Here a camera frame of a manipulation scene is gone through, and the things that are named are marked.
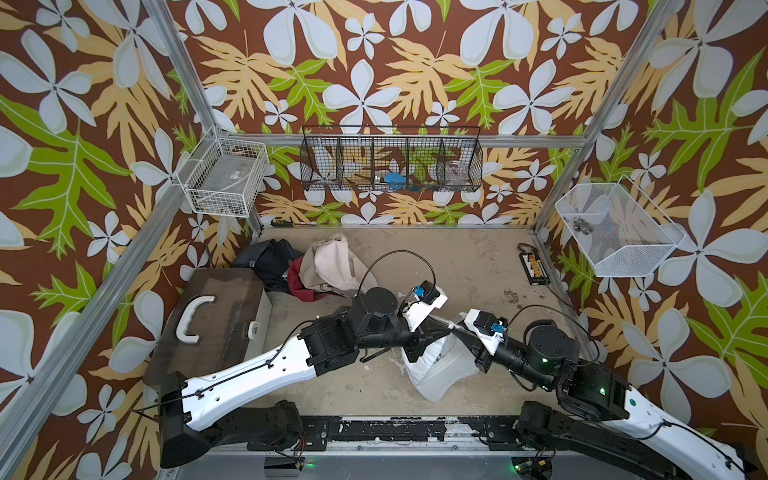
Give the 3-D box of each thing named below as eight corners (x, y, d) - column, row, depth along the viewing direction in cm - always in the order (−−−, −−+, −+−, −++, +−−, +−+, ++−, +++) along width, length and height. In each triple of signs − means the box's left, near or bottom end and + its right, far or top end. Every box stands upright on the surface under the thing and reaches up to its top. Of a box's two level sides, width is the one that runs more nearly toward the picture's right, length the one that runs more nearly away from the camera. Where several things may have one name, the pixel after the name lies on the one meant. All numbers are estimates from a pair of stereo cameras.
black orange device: (530, 284, 106) (533, 280, 104) (516, 247, 117) (518, 243, 115) (549, 284, 106) (552, 280, 104) (533, 247, 117) (536, 243, 115)
